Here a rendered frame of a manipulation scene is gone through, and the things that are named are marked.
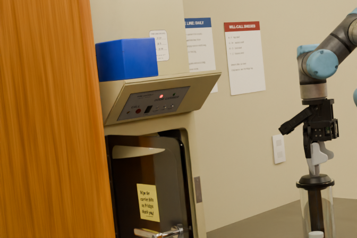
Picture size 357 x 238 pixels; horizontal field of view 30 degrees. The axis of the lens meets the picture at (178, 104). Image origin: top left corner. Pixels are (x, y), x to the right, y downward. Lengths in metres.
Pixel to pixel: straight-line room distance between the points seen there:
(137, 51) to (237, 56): 1.10
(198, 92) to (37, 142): 0.41
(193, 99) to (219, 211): 0.87
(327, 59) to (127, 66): 0.55
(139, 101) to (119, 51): 0.13
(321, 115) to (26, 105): 0.81
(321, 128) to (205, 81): 0.41
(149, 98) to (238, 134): 1.03
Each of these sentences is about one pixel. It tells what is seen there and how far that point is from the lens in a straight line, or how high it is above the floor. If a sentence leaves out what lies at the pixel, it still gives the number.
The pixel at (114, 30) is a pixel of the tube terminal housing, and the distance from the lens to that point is 1.60.
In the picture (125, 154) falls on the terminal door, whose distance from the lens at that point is 1.46.
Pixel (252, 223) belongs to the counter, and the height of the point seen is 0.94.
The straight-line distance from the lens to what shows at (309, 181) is 1.91.
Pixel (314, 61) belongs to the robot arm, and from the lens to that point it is 1.75.
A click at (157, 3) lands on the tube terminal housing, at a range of 1.70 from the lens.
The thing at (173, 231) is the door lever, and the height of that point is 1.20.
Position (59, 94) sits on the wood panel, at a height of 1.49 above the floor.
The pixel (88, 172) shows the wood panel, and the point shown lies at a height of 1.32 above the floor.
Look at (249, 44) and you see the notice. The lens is 2.62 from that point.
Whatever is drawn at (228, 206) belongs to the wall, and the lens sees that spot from 2.52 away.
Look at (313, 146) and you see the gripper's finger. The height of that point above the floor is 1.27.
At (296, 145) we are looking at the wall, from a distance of 2.84.
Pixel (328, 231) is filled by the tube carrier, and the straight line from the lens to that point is 1.94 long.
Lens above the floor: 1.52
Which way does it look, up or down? 3 degrees down
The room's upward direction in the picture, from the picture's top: 6 degrees counter-clockwise
